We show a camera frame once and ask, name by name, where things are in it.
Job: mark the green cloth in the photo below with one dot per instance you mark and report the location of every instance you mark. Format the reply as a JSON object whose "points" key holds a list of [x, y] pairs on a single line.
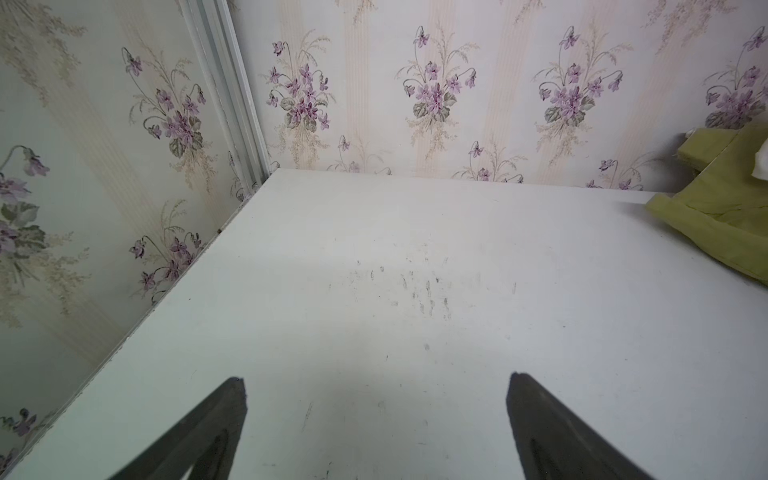
{"points": [[723, 211]]}

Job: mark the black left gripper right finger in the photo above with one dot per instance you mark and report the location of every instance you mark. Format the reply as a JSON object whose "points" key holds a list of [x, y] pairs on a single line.
{"points": [[554, 443]]}

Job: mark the white cloth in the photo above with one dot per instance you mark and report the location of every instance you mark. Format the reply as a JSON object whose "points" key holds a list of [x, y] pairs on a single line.
{"points": [[760, 170]]}

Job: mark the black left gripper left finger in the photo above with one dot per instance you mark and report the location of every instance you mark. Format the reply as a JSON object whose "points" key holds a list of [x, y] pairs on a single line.
{"points": [[202, 445]]}

